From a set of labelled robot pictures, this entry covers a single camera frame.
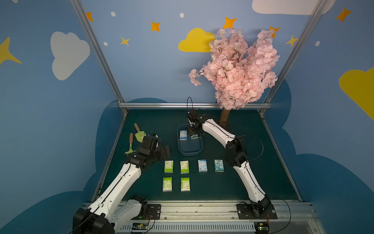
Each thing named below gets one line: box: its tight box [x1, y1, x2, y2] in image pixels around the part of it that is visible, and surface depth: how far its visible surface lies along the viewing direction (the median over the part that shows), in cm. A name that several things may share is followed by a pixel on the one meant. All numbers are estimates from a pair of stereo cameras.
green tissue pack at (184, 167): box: [179, 160, 190, 175], surface depth 90 cm
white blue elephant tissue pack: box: [197, 158, 208, 173], surface depth 90 cm
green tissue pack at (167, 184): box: [162, 176, 173, 193], surface depth 83 cm
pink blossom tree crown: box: [188, 27, 281, 111], surface depth 70 cm
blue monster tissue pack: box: [214, 159, 225, 173], surface depth 90 cm
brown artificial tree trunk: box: [218, 108, 231, 128], surface depth 104 cm
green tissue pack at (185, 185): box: [180, 177, 191, 192], surface depth 84 cm
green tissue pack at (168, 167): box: [164, 160, 174, 174], surface depth 90 cm
